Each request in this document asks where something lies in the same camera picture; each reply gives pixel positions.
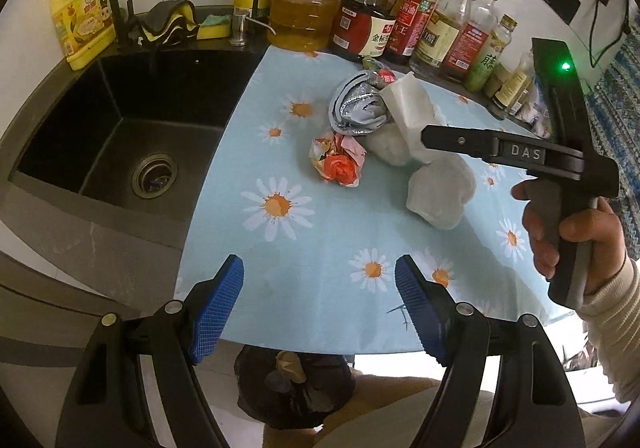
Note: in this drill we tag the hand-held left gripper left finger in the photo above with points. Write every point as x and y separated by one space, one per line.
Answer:
220 308

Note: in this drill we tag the blue patterned cloth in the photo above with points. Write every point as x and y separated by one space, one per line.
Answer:
617 118

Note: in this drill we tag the black trash bag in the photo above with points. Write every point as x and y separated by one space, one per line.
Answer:
295 403

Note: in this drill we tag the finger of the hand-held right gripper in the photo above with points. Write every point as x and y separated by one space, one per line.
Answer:
455 141

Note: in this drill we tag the yellow dish soap bottle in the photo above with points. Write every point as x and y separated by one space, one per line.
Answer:
82 18

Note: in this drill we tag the person's right forearm cream sleeve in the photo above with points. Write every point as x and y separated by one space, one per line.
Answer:
617 328

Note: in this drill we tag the small seasoning jar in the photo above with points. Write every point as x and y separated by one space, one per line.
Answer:
510 88

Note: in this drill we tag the metal sink drain strainer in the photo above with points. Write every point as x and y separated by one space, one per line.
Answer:
155 176

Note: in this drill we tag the white tissue sheet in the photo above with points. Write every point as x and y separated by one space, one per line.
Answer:
410 108

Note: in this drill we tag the yellow green sponge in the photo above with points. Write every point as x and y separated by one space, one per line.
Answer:
212 28

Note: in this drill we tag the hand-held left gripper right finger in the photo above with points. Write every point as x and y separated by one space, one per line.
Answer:
420 308

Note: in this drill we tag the person's right hand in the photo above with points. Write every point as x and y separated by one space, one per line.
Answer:
607 238

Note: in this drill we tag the person's beige pants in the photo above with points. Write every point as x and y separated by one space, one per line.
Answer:
380 413

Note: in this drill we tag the black sink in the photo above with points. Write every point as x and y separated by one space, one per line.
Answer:
115 108

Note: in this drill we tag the small green label bottle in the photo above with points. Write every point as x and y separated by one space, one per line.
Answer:
487 63

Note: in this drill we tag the daisy print blue tablecloth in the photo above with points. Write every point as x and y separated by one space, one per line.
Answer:
325 238

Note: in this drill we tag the dark bottle red label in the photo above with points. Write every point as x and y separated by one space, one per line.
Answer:
412 13

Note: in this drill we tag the orange wrapper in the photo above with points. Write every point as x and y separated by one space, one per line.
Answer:
340 163

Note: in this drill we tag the seasoning packets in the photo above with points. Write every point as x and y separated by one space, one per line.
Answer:
537 111

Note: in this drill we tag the yellow cap bottle red label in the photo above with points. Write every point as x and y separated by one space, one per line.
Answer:
470 41

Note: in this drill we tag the clear bottle beige label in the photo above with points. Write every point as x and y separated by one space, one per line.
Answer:
440 33

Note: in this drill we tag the metal soap dispenser pump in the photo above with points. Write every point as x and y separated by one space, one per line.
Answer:
239 28

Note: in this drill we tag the grey yellow dish cloth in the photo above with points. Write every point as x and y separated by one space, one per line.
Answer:
165 23

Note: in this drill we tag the silver foil wrapper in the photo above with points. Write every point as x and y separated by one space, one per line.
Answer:
352 108

